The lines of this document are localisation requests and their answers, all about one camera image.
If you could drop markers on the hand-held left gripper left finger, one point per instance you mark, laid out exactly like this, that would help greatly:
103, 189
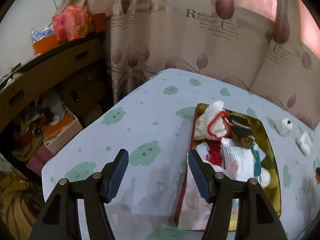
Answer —
117, 177

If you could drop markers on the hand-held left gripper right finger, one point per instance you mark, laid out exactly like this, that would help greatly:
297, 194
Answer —
197, 177

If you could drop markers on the wet wipes packet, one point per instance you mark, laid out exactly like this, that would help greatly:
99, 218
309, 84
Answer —
240, 160

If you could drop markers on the white knit gloves red cuff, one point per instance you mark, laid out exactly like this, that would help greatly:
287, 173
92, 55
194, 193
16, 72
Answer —
210, 120

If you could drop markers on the small white plush ball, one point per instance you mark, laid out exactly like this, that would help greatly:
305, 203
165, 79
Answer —
265, 177

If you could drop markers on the red and gold tin box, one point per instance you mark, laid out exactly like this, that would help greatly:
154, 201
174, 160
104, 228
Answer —
268, 145

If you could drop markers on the cloud print tablecloth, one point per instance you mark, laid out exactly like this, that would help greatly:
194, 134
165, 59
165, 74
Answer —
150, 120

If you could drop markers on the open white and orange box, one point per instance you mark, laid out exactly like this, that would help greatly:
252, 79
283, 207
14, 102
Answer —
62, 135

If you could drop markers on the pink box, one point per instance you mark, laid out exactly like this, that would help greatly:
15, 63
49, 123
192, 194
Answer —
40, 158

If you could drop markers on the grey blue plush toy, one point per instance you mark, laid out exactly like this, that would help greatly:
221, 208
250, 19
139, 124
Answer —
52, 105

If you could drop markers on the white fluffy plush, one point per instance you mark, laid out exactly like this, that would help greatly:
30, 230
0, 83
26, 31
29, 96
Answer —
283, 126

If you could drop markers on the yellow cloth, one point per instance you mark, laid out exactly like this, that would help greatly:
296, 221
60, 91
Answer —
17, 200

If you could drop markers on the white folded cloth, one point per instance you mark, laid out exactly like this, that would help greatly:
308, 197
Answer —
305, 143

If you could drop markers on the orange plush toy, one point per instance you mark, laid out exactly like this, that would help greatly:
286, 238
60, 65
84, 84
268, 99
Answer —
318, 175

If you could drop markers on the long brown cardboard box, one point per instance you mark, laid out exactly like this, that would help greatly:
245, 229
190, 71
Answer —
50, 72

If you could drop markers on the leaf print curtain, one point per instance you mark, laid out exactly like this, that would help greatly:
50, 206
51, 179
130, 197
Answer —
187, 35

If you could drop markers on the small red box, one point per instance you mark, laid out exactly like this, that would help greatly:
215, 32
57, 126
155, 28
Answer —
98, 22

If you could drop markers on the red plastic bag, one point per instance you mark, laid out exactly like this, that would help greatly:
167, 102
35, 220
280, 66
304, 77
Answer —
71, 23

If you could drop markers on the blue cap bottles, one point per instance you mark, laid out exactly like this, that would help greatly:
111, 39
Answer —
42, 33

